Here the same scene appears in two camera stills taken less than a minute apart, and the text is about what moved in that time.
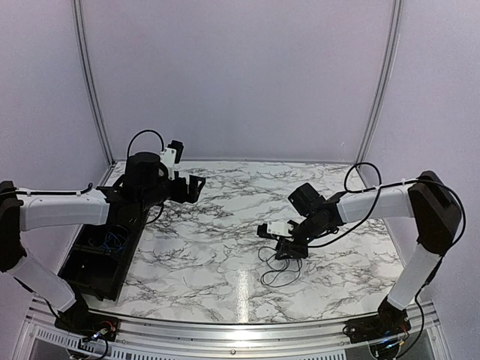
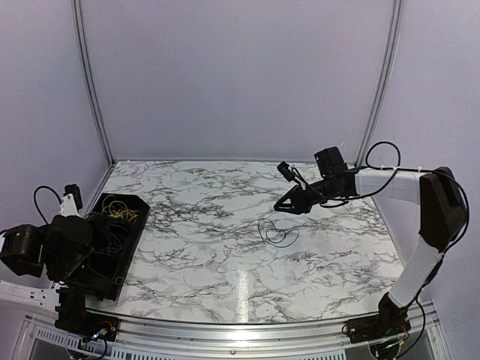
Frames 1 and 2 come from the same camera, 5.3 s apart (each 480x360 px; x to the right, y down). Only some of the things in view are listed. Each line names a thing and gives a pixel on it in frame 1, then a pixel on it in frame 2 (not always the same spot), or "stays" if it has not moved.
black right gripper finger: (286, 252) -> (296, 205)
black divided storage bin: (98, 256) stays
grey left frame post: (92, 79) stays
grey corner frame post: (382, 85) stays
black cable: (279, 271) -> (277, 242)
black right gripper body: (311, 228) -> (326, 190)
